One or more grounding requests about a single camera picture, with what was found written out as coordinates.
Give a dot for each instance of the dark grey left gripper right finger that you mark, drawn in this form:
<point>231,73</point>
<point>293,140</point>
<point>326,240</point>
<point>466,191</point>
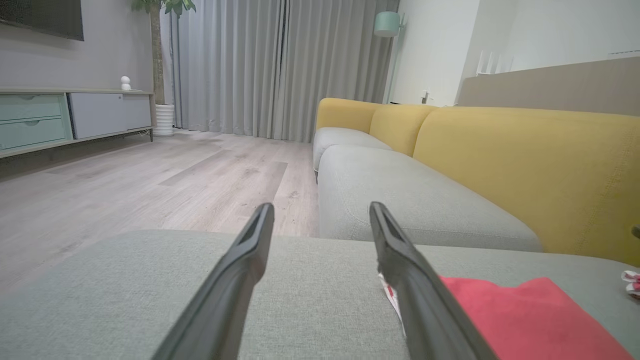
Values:
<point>425,310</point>

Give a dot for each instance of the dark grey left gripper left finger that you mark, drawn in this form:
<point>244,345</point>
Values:
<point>225,300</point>

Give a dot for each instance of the red basketball jersey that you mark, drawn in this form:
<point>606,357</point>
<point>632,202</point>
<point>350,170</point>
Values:
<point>525,320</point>

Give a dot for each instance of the red shorts white trim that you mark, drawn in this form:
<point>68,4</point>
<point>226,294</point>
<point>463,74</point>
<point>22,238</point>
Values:
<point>632,286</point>

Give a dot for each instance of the grey sofa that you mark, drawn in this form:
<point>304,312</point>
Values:
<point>125,300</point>

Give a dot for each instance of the grey sofa seat cushion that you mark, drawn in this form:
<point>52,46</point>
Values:
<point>340,137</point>
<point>400,195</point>

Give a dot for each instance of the yellow sofa backrest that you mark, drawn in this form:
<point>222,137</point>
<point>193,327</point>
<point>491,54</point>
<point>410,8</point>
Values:
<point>525,165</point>

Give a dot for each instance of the white ribbed plant pot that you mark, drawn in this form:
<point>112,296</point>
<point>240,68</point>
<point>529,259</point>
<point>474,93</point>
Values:
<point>163,120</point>

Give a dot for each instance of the mint and grey TV cabinet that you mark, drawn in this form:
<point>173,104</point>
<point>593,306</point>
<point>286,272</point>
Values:
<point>105,112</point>

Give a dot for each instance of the grey curtain panel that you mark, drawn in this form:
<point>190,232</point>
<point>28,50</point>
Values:
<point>225,65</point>
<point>340,60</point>

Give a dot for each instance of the small white figurine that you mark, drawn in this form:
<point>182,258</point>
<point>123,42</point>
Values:
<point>125,84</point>

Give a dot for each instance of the green potted tree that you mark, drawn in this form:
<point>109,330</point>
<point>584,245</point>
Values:
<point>157,60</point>

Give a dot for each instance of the mint shade floor lamp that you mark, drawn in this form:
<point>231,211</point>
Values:
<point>387,24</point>

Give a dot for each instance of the black flat television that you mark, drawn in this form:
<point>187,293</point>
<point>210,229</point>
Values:
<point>40,15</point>

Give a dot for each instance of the white wall switch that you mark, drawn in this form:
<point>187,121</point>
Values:
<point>425,96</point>

